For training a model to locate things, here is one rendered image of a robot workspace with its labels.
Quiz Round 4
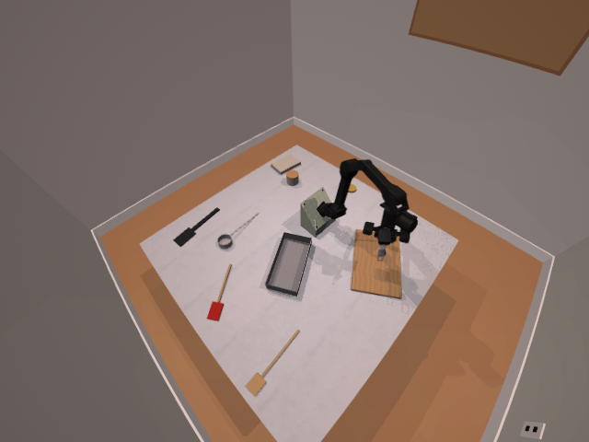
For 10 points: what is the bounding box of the grey cylinder with brown lid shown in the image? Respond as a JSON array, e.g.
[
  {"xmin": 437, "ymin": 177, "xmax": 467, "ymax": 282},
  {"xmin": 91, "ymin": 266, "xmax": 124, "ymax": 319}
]
[{"xmin": 286, "ymin": 170, "xmax": 299, "ymax": 186}]

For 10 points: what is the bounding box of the brown wooden board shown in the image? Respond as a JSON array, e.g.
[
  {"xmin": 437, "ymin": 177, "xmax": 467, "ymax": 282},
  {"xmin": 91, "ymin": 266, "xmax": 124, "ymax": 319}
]
[{"xmin": 351, "ymin": 229, "xmax": 402, "ymax": 299}]

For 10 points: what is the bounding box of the red spatula with wooden handle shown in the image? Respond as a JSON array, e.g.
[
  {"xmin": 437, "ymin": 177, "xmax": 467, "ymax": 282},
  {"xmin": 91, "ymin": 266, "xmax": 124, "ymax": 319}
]
[{"xmin": 206, "ymin": 263, "xmax": 232, "ymax": 320}]

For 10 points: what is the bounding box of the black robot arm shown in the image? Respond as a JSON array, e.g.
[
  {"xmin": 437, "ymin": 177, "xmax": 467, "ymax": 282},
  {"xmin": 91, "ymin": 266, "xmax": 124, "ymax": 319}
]
[{"xmin": 317, "ymin": 158, "xmax": 418, "ymax": 245}]

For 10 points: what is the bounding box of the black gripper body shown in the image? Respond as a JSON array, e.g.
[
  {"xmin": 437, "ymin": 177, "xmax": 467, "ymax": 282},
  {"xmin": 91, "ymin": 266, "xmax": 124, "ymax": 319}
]
[{"xmin": 363, "ymin": 219, "xmax": 410, "ymax": 243}]

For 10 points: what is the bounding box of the brown flat board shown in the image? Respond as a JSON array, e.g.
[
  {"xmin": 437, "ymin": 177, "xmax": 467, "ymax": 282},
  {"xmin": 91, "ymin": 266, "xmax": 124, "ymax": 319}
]
[{"xmin": 271, "ymin": 155, "xmax": 301, "ymax": 175}]

